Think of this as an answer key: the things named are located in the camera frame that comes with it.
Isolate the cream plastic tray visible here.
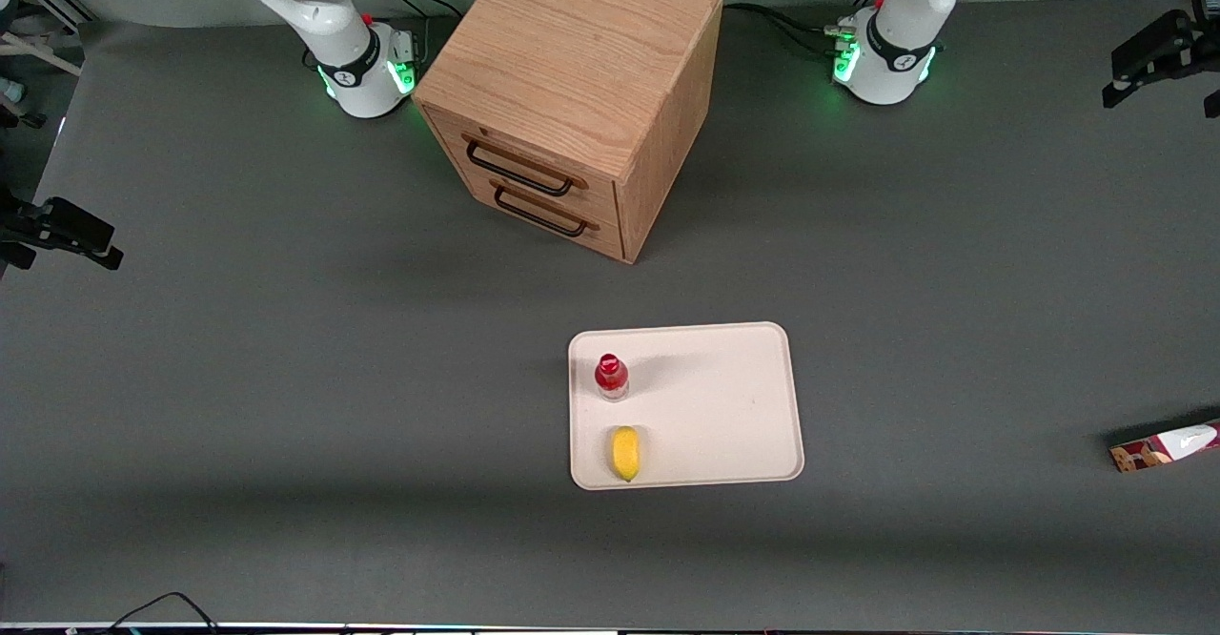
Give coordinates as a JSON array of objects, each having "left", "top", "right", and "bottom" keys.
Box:
[{"left": 568, "top": 321, "right": 805, "bottom": 491}]

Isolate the red cookie box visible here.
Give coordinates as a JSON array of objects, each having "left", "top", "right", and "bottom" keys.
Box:
[{"left": 1108, "top": 420, "right": 1220, "bottom": 475}]

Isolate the short black drawer handle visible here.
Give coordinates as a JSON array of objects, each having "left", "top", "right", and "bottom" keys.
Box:
[{"left": 492, "top": 186, "right": 590, "bottom": 238}]

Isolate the long black drawer handle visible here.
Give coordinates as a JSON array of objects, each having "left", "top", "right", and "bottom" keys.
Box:
[{"left": 464, "top": 141, "right": 577, "bottom": 198}]

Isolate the black cable at table edge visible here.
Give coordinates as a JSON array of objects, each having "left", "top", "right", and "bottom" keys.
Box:
[{"left": 107, "top": 591, "right": 222, "bottom": 634}]

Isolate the wooden two-drawer cabinet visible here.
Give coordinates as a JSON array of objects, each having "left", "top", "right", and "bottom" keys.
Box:
[{"left": 412, "top": 0, "right": 724, "bottom": 265}]

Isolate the small red-capped bottle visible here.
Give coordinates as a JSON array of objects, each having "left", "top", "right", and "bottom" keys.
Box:
[{"left": 595, "top": 353, "right": 631, "bottom": 402}]

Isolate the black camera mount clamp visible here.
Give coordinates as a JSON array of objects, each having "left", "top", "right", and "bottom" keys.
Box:
[
  {"left": 1102, "top": 10, "right": 1220, "bottom": 120},
  {"left": 0, "top": 185, "right": 126, "bottom": 278}
]

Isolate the yellow lemon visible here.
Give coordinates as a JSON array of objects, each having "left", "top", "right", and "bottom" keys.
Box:
[{"left": 610, "top": 425, "right": 641, "bottom": 483}]

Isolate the aluminium frame bar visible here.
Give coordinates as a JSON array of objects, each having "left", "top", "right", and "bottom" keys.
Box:
[{"left": 0, "top": 0, "right": 98, "bottom": 79}]

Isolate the black cable of left arm base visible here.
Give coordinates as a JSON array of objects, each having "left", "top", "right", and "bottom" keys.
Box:
[{"left": 722, "top": 1, "right": 844, "bottom": 56}]

